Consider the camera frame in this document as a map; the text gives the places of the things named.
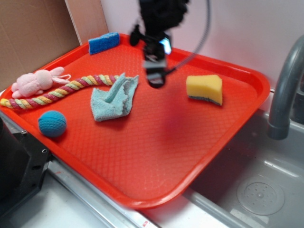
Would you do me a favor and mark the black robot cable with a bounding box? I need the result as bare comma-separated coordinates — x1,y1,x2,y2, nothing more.
163,0,212,76

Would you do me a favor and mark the light green cloth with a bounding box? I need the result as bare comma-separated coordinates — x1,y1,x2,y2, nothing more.
90,74,139,122

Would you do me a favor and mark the round sink drain cover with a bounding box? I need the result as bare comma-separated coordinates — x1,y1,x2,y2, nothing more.
237,176,285,216

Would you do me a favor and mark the red plastic tray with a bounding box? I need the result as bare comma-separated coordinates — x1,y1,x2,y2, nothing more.
1,34,270,209

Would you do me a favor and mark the grey sink faucet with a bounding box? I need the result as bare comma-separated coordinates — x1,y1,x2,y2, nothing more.
267,36,304,140

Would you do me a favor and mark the pink plush bunny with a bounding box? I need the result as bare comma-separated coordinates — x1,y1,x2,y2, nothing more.
11,67,71,99

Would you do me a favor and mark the grey sink basin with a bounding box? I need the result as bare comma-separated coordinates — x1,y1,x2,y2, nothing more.
182,108,304,228

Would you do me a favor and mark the yellow sponge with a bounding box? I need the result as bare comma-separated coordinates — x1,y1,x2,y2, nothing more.
186,75,223,105

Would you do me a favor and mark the multicolour twisted rope toy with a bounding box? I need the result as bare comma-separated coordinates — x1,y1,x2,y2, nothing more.
0,75,119,110

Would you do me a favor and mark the brown cardboard panel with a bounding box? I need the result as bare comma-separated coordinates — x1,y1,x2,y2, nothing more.
0,0,108,90

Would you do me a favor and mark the blue sponge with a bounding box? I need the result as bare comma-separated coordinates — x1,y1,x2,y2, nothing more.
88,32,120,55

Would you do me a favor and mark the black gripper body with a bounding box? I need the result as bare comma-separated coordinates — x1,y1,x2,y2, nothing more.
130,0,189,46

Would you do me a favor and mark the blue rubber ball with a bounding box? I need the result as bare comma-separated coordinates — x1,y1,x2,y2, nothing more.
38,111,67,138

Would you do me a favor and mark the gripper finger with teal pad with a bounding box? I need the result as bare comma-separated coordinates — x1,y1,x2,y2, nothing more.
159,36,172,55
143,48,167,88

